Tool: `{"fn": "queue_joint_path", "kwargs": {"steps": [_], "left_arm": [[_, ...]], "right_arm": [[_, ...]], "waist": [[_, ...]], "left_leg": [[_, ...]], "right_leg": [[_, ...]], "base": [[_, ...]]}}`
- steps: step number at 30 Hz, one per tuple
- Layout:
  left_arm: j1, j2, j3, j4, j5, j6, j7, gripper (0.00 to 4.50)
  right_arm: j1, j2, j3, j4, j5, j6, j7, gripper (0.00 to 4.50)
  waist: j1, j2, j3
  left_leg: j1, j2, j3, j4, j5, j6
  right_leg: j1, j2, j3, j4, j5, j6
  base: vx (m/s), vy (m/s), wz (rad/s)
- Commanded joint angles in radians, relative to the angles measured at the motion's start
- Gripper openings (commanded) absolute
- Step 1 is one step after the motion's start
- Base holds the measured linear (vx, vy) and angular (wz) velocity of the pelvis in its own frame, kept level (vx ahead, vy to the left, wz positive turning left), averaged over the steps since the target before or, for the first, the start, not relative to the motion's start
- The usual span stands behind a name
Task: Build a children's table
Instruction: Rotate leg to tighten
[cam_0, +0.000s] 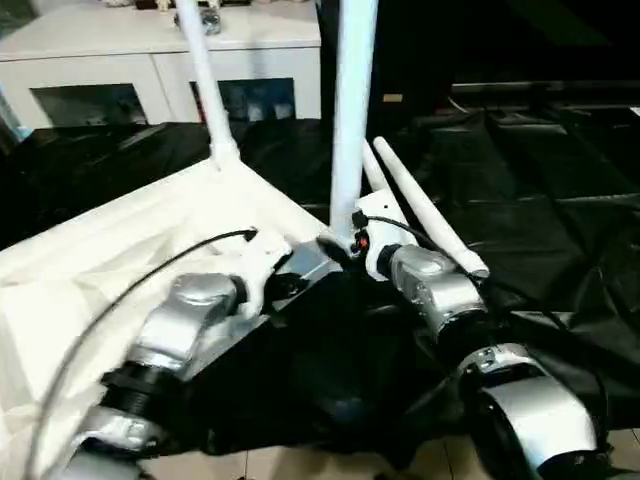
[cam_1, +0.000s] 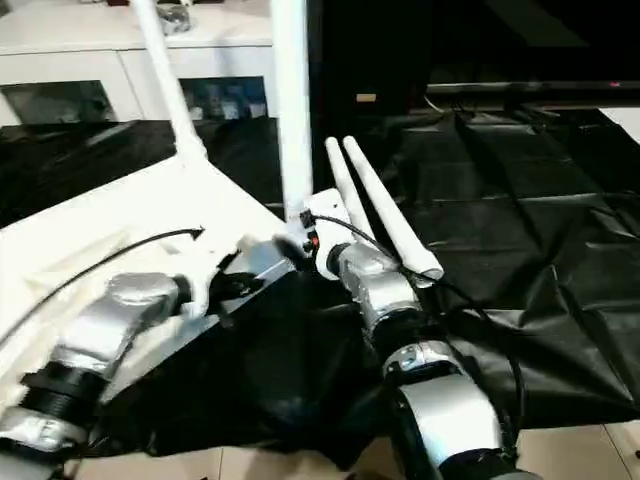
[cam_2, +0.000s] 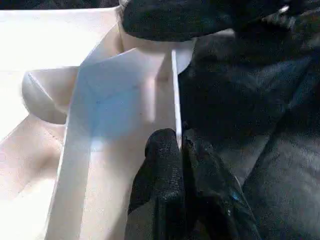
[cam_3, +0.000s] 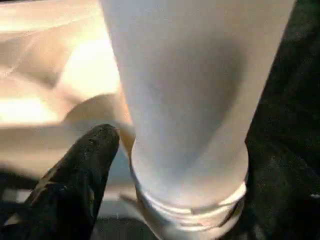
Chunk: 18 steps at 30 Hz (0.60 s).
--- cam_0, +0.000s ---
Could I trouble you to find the white plastic table leg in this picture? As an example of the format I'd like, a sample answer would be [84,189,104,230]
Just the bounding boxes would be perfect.
[173,0,242,174]
[373,136,491,280]
[360,141,404,211]
[327,0,379,251]

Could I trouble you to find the white plastic table top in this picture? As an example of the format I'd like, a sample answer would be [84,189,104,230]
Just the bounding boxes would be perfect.
[0,154,351,480]

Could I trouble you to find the black work mat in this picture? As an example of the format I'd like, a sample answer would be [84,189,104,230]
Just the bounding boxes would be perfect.
[0,107,640,471]

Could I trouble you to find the clear bag of black parts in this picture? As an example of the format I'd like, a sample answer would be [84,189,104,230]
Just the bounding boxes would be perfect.
[173,12,222,36]

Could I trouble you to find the white glass-door cabinet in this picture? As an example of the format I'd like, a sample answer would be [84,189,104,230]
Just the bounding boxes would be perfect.
[0,7,323,132]

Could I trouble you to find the blue white striped pole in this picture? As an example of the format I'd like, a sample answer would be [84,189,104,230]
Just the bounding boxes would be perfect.
[0,84,32,147]

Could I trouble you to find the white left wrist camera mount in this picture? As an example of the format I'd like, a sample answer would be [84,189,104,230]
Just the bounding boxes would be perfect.
[238,228,295,320]

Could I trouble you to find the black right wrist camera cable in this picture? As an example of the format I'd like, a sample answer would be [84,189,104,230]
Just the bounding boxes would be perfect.
[352,212,614,441]

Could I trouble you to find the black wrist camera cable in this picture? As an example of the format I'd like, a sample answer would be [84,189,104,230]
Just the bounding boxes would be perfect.
[352,212,614,441]
[22,227,260,480]

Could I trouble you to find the black left wrist camera cable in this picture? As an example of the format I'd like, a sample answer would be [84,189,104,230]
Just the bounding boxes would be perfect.
[22,227,260,480]

